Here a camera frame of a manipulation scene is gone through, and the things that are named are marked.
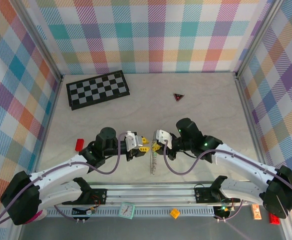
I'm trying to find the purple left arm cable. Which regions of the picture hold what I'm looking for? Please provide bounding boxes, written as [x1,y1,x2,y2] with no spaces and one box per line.
[0,132,129,227]

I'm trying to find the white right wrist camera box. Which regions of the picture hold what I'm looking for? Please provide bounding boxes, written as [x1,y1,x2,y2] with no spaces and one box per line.
[153,129,173,149]

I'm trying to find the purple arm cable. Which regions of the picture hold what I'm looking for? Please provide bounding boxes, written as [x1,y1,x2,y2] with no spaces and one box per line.
[0,132,129,227]
[162,139,292,222]

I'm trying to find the aluminium table side rail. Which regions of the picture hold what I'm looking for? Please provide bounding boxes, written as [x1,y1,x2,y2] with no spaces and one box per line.
[235,74,271,183]
[29,77,64,187]

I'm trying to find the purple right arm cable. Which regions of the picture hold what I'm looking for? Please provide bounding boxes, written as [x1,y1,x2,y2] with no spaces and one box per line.
[162,139,292,222]

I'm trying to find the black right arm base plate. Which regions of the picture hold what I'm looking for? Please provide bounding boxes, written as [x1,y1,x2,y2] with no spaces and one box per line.
[194,187,241,204]

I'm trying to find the aluminium mounting rail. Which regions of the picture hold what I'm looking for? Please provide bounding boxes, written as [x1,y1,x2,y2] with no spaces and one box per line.
[13,181,290,208]

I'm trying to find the pink plastic cup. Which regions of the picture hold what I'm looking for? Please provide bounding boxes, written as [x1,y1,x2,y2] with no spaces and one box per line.
[30,209,48,223]

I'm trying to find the red toy brick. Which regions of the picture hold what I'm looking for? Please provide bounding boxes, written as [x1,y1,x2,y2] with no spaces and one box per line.
[269,213,281,225]

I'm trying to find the aluminium frame post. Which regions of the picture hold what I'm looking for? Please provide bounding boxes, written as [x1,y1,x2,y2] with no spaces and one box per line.
[9,0,64,82]
[234,0,284,80]

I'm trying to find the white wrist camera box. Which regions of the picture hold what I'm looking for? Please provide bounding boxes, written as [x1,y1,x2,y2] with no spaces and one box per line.
[153,129,173,149]
[124,130,139,153]

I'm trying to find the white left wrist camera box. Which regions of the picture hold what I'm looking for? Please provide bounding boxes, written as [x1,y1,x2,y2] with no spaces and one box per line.
[124,130,139,153]

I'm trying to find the small connector board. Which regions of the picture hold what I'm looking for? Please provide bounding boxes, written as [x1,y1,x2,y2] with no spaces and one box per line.
[72,205,98,217]

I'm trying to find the red plastic block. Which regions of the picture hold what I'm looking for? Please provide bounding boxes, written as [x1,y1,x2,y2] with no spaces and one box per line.
[75,138,86,152]

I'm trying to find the clear keyring band with rings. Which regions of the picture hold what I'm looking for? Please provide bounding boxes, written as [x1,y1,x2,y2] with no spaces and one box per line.
[148,147,159,175]

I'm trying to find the slotted grey cable duct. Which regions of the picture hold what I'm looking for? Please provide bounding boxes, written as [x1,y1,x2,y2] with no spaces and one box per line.
[45,208,218,218]

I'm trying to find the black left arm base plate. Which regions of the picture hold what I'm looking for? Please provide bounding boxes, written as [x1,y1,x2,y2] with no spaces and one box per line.
[62,188,108,206]

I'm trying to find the orange wooden block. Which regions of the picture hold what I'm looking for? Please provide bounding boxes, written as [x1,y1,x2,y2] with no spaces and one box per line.
[251,204,263,221]

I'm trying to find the black grey chessboard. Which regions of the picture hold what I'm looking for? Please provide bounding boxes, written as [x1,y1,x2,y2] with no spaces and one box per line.
[65,70,131,111]

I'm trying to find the teal toy clock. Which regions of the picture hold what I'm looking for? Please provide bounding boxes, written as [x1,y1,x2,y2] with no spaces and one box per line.
[120,201,136,220]

